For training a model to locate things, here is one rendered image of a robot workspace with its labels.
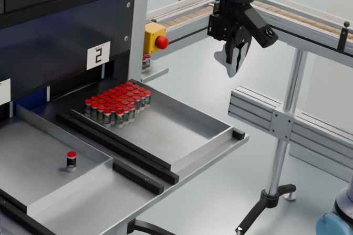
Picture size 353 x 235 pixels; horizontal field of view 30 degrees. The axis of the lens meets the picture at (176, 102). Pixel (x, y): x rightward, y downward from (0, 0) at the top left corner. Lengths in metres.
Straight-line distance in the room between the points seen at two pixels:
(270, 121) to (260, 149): 0.74
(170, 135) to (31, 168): 0.38
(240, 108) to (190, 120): 0.94
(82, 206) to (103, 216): 0.06
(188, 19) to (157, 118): 0.63
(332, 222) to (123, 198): 0.46
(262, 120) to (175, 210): 0.57
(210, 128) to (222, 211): 1.20
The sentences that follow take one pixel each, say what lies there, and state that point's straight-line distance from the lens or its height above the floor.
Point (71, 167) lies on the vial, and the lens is 1.55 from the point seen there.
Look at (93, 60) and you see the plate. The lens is 1.78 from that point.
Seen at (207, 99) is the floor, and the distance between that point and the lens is 3.78.
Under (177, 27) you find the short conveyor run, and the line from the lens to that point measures 2.24.
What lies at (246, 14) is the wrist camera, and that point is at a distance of 1.50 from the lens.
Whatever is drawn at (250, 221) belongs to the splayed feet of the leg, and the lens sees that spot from 2.76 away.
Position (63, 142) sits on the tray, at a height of 0.88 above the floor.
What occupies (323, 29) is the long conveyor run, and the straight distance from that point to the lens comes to 2.44.
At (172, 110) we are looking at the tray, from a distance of 1.83.
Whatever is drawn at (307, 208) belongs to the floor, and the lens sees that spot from 3.07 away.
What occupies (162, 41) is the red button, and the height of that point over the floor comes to 1.01.
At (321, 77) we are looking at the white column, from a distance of 3.18.
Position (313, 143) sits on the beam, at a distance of 2.60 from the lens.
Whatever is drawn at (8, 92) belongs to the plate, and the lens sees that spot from 1.60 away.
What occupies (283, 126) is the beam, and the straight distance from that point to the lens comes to 2.64.
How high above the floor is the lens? 1.79
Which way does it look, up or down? 29 degrees down
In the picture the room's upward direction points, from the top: 7 degrees clockwise
